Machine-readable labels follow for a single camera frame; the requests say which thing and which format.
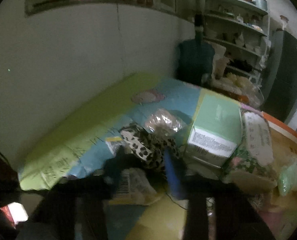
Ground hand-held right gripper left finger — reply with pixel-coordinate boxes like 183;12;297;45
31;147;139;240

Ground white shelf rack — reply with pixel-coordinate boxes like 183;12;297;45
200;0;270;86

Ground green fuzzy pad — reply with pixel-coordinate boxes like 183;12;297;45
278;159;297;197

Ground white packet with barcode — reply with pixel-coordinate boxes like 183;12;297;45
110;167;164;206

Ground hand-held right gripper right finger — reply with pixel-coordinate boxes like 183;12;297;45
163;149;277;240

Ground floral tissue pack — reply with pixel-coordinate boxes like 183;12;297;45
223;108;279;196

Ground green tissue box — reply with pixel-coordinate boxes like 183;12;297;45
185;89;244;168

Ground blue water jug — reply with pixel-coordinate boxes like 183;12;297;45
177;14;215;86

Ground dark refrigerator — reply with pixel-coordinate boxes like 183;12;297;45
260;28;297;123

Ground clear plastic bag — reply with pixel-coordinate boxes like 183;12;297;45
213;72;262;106

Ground leopard print cloth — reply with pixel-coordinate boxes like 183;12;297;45
119;124;182;173

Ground clear packet brown contents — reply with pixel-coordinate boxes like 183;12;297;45
144;108;187;135

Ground glass jar with red lid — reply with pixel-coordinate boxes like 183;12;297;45
280;15;290;30

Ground cardboard box with orange rim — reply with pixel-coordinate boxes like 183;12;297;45
261;111;297;230

